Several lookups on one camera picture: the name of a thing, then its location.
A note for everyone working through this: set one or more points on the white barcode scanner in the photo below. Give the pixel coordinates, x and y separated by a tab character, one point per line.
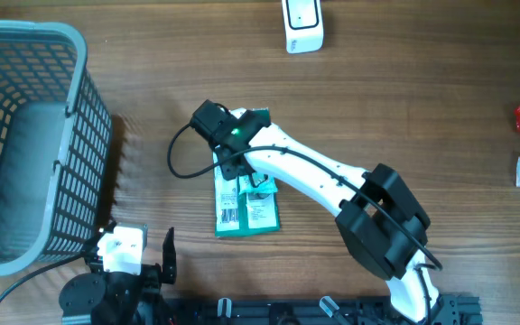
303	25

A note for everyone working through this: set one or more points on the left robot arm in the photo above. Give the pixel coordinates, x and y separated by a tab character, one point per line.
119	288

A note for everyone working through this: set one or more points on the green 3M package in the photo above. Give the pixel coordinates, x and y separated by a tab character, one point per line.
242	215

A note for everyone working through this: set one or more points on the light green wipes pack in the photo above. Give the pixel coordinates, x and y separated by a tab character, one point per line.
257	183

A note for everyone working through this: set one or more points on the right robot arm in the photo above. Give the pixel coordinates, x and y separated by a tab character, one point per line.
382	224

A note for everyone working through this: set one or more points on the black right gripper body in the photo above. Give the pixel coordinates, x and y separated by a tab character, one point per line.
227	173

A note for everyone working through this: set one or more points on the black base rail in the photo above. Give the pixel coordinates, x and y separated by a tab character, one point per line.
448	310

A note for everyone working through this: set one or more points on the grey plastic shopping basket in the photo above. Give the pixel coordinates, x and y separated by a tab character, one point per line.
55	134

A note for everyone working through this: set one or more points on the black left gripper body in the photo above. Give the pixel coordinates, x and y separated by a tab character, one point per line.
126	287

